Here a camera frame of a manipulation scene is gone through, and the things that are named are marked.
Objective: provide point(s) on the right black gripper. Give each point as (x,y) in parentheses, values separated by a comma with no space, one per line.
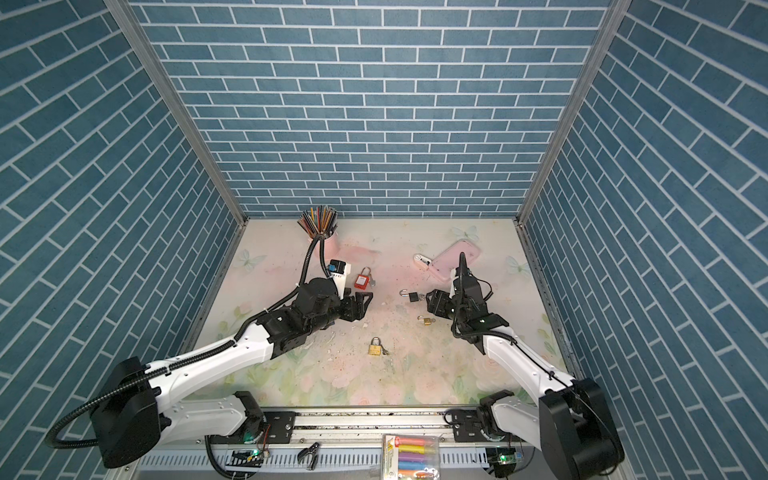
(438,302)

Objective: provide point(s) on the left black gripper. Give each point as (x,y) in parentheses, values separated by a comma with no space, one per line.
(352,314)

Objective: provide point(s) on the red padlock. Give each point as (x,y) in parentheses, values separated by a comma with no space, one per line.
(363,279)

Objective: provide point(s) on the large brass padlock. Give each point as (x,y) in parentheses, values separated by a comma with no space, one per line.
(376,348)

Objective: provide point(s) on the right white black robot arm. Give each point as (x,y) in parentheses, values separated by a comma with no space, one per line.
(567,419)

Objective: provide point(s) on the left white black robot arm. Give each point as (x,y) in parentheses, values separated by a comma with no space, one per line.
(139,404)

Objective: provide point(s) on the pink case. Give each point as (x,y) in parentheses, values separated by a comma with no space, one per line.
(444,265)

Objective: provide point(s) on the white small device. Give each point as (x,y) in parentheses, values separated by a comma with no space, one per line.
(422,261)

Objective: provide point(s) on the pink pencil cup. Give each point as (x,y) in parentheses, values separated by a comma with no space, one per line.
(331,247)

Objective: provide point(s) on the coloured pencils bundle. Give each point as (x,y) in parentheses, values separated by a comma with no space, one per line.
(319,222)

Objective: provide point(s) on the black metal clip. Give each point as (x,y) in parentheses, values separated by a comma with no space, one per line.
(309,456)

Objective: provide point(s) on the marker pack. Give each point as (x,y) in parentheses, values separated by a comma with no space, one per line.
(410,457)

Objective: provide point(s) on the right circuit board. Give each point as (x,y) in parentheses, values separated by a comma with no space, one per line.
(501,462)

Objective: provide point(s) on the circuit board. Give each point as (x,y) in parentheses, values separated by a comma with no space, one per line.
(501,462)
(248,458)

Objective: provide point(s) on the left circuit board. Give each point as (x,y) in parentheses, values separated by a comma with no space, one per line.
(248,458)

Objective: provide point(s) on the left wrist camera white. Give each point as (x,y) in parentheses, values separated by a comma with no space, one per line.
(339,271)

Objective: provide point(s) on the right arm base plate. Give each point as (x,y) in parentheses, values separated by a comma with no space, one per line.
(476,425)

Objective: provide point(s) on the aluminium front rail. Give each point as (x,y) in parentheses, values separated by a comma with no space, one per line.
(349,438)

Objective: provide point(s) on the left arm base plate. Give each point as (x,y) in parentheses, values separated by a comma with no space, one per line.
(272,427)

